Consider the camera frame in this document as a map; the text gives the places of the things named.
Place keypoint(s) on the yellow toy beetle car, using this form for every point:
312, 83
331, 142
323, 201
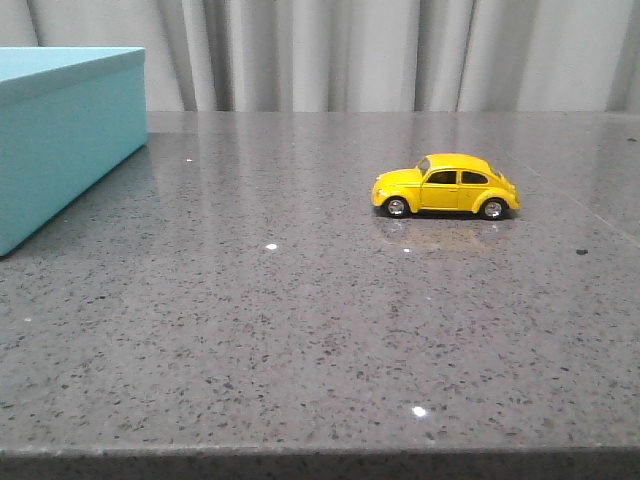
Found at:
446, 182

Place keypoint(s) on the light blue box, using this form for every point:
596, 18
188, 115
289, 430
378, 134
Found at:
69, 115

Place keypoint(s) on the grey curtain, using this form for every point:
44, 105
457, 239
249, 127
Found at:
360, 56

